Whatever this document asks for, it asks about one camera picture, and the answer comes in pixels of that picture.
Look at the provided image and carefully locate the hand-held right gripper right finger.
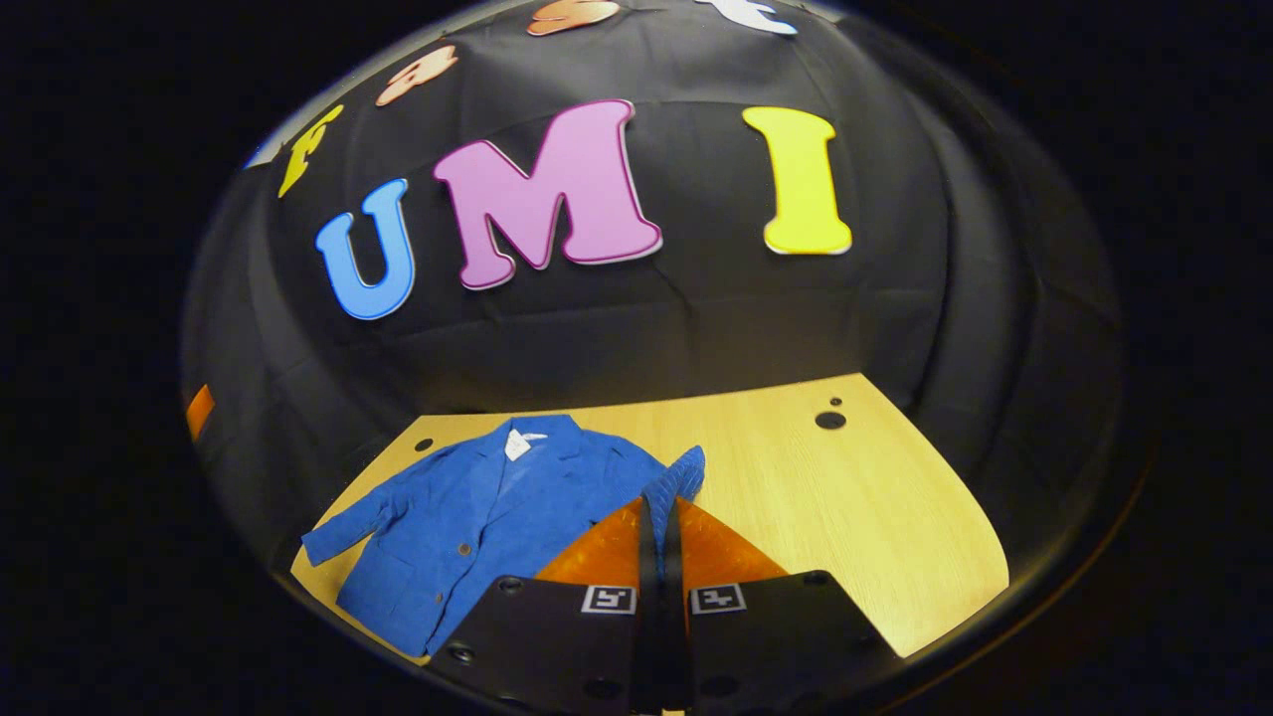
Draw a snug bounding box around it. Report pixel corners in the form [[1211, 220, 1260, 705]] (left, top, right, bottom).
[[662, 494, 898, 716]]

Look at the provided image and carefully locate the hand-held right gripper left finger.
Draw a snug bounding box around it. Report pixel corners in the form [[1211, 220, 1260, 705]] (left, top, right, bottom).
[[426, 494, 663, 716]]

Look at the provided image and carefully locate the blue jacket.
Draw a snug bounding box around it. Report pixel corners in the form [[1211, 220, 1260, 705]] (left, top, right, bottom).
[[301, 413, 708, 659]]

